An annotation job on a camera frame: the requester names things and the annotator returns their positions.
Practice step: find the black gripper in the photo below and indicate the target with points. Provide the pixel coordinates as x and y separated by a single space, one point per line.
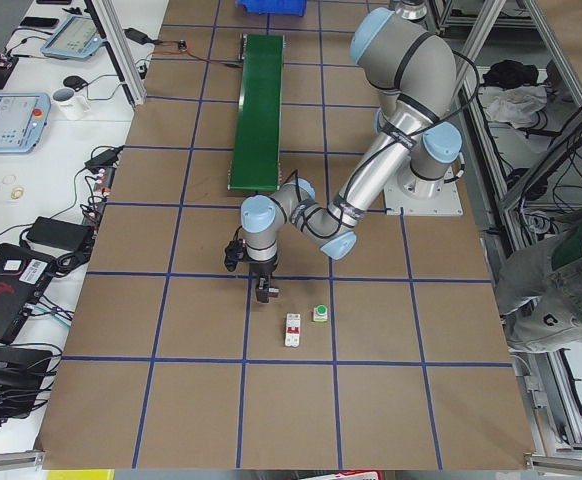
265 269

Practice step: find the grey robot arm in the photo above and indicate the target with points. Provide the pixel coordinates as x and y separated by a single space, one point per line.
416 71

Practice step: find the white red circuit breaker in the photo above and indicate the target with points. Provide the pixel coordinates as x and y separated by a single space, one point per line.
292 330

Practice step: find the green conveyor belt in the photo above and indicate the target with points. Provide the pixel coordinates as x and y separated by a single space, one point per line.
255 165

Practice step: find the black power adapter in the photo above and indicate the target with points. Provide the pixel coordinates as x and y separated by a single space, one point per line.
59 234

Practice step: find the black laptop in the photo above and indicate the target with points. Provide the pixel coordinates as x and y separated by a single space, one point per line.
24 276

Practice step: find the white mug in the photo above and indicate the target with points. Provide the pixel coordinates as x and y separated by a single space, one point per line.
70 104

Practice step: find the person in grey clothes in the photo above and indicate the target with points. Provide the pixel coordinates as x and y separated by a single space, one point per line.
549 273

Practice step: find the blue plastic bin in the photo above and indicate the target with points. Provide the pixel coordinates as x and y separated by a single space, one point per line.
278 7

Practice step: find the near blue teach pendant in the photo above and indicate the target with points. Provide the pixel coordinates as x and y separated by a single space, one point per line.
23 117

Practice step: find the blue teach pendant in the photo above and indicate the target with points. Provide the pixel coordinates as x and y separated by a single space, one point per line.
23 117
76 38

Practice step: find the far blue teach pendant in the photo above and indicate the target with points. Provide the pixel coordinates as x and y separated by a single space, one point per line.
76 38

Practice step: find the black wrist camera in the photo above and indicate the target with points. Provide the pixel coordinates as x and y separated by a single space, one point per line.
234 253

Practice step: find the green push button switch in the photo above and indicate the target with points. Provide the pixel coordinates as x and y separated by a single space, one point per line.
320 313

